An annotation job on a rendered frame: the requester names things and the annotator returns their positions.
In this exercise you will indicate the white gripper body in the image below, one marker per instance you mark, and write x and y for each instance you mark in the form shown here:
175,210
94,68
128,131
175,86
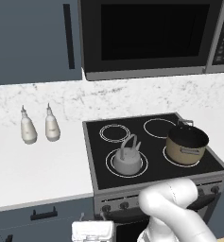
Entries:
93,232

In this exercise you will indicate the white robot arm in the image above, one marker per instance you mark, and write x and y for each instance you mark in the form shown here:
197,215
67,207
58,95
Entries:
170,204

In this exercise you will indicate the black stove knob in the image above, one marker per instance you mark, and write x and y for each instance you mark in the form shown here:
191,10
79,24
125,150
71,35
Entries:
201,191
215,189
124,205
106,208

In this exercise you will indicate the grey metal kettle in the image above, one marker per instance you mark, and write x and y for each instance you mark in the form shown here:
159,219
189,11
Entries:
127,162

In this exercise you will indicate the black glass stove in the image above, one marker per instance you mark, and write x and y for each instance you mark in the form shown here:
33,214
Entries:
154,176

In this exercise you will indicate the blue-grey drawer front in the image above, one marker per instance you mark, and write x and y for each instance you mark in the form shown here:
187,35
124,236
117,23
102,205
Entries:
69,212

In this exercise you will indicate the blue-grey lower cupboard door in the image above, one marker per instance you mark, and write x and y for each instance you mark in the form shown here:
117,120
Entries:
37,234

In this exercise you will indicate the blue-grey cupboard door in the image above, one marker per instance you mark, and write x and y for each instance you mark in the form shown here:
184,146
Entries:
37,234
31,41

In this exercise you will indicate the white bottle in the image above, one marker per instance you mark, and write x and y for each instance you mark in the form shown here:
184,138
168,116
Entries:
28,130
52,127

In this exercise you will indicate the tan pot with black inside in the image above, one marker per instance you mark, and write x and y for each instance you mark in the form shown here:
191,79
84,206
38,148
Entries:
186,148

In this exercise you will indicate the blue-grey base cupboard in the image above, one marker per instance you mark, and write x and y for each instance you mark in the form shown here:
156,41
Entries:
222,211

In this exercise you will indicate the black microwave oven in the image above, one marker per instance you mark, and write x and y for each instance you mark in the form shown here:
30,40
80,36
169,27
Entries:
148,38

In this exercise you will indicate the black microwave door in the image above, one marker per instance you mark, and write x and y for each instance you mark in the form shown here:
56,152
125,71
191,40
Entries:
148,31

